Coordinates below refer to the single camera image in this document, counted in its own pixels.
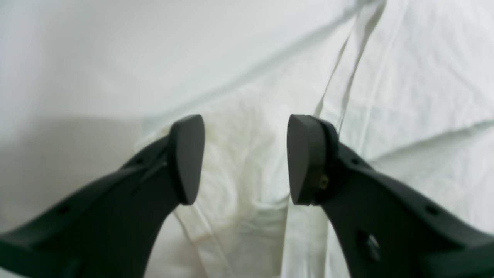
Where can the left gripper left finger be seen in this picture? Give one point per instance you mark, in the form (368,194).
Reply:
(108,228)

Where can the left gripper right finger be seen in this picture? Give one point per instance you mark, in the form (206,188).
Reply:
(385,228)

